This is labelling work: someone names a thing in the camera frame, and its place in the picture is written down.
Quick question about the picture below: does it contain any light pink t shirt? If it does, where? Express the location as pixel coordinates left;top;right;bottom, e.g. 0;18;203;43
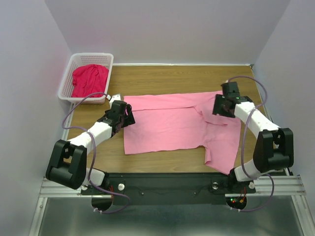
124;91;241;174

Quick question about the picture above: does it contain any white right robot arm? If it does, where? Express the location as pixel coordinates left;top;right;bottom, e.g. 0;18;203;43
213;82;294;192

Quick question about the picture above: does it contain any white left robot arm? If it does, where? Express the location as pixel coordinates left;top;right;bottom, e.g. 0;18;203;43
46;100;135;189

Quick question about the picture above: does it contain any magenta t shirt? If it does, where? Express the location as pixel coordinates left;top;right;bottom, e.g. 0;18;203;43
72;64;109;98

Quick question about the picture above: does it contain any white plastic laundry basket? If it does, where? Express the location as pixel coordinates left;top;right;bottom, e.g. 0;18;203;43
58;53;114;104

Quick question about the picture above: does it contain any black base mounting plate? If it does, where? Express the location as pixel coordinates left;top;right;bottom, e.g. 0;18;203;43
81;172;256;207

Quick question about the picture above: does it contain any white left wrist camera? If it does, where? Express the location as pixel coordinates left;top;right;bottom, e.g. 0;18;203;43
106;94;122;106

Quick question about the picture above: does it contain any aluminium frame rail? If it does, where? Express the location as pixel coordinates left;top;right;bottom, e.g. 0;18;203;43
29;103;82;236

